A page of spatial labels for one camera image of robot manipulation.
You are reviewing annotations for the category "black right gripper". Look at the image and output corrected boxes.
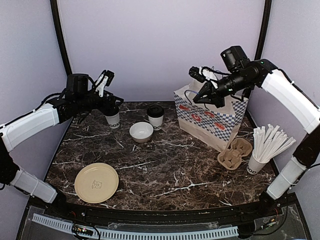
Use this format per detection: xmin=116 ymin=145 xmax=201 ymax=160
xmin=193 ymin=70 xmax=253 ymax=108

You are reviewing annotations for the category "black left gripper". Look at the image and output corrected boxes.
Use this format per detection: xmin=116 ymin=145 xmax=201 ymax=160
xmin=75 ymin=89 xmax=124 ymax=114

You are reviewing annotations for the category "white paper cup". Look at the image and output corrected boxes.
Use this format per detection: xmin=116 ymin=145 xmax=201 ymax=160
xmin=148 ymin=115 xmax=164 ymax=131
xmin=105 ymin=110 xmax=120 ymax=129

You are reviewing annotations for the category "blue checkered paper bag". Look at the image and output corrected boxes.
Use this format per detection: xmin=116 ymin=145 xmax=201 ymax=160
xmin=173 ymin=82 xmax=249 ymax=152

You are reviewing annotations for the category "black plastic cup lid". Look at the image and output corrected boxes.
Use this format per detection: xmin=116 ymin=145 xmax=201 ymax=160
xmin=147 ymin=105 xmax=165 ymax=118

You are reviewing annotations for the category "brown cardboard cup carrier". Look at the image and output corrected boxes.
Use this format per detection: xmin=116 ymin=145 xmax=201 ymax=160
xmin=217 ymin=137 xmax=253 ymax=171

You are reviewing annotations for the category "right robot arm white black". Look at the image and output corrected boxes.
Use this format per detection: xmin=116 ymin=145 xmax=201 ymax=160
xmin=189 ymin=45 xmax=320 ymax=217

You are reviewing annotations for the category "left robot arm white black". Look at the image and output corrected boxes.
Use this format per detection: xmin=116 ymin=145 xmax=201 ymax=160
xmin=0 ymin=70 xmax=124 ymax=218

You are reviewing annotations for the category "white ceramic bowl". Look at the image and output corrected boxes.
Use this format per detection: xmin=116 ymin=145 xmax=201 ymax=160
xmin=129 ymin=122 xmax=154 ymax=144

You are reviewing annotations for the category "white cup holding straws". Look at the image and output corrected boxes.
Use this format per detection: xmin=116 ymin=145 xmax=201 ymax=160
xmin=246 ymin=151 xmax=267 ymax=175

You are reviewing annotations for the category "cream yellow plate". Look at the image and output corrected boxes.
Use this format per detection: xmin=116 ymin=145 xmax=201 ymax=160
xmin=74 ymin=162 xmax=119 ymax=204

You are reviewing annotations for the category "paper wrapped straws bundle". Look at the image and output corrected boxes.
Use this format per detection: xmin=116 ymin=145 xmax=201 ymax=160
xmin=252 ymin=123 xmax=296 ymax=164

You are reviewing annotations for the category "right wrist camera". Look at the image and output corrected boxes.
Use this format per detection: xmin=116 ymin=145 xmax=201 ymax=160
xmin=188 ymin=66 xmax=218 ymax=89

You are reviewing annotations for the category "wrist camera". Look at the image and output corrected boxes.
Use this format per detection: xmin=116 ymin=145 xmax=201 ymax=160
xmin=188 ymin=66 xmax=218 ymax=89
xmin=94 ymin=70 xmax=115 ymax=98

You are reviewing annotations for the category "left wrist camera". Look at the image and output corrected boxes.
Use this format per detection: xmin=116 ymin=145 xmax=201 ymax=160
xmin=94 ymin=70 xmax=115 ymax=98

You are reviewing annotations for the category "right black frame post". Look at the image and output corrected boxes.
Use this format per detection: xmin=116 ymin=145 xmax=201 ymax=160
xmin=254 ymin=0 xmax=272 ymax=60

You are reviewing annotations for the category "black frame post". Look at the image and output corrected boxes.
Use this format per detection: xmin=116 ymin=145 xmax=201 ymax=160
xmin=50 ymin=0 xmax=72 ymax=76
xmin=254 ymin=0 xmax=272 ymax=60

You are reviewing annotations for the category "left black frame post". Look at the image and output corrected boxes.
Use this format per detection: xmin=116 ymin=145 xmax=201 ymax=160
xmin=50 ymin=0 xmax=72 ymax=76

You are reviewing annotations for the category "black front table rail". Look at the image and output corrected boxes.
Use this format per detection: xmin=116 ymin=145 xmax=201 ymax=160
xmin=24 ymin=197 xmax=296 ymax=227

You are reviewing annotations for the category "white perforated cable duct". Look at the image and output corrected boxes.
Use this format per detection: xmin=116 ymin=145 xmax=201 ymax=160
xmin=31 ymin=213 xmax=239 ymax=240

